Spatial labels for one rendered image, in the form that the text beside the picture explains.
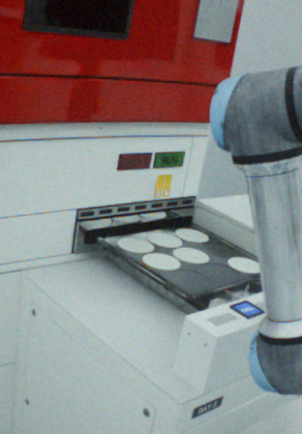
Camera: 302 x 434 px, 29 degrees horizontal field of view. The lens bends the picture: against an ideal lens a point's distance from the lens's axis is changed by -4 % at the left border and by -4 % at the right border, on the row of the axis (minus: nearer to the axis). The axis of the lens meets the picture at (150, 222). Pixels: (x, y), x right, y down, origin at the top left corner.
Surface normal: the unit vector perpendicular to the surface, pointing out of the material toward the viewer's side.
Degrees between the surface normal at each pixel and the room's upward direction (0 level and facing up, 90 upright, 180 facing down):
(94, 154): 90
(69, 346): 90
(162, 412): 90
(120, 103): 90
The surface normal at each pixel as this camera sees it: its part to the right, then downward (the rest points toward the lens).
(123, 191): 0.64, 0.36
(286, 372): -0.54, 0.28
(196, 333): -0.75, 0.11
